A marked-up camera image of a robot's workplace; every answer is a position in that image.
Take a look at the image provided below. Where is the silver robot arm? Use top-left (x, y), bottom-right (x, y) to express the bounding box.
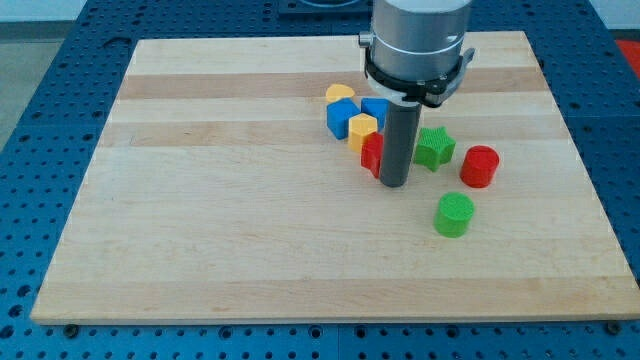
top-left (358, 0), bottom-right (475, 108)

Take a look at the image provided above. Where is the red star block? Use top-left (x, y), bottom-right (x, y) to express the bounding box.
top-left (360, 132), bottom-right (384, 179)

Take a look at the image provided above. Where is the green star block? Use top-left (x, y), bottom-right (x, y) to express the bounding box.
top-left (413, 126), bottom-right (456, 172)

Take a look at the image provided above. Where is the yellow pentagon block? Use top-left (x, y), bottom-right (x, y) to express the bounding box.
top-left (348, 113), bottom-right (378, 153)

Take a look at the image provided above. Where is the blue pentagon block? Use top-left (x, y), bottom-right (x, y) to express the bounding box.
top-left (326, 98), bottom-right (360, 140)

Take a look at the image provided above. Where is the blue cube block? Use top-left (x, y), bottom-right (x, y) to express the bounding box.
top-left (360, 97), bottom-right (389, 132)

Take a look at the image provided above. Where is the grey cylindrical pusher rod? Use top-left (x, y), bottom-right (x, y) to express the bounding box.
top-left (379, 103), bottom-right (422, 188)

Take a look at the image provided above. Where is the wooden board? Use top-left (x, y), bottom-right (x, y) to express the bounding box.
top-left (31, 31), bottom-right (639, 325)

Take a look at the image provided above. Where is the green cylinder block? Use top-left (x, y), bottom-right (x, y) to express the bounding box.
top-left (434, 192), bottom-right (475, 238)

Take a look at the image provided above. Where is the red cylinder block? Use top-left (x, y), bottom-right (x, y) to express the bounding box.
top-left (459, 145), bottom-right (500, 188)

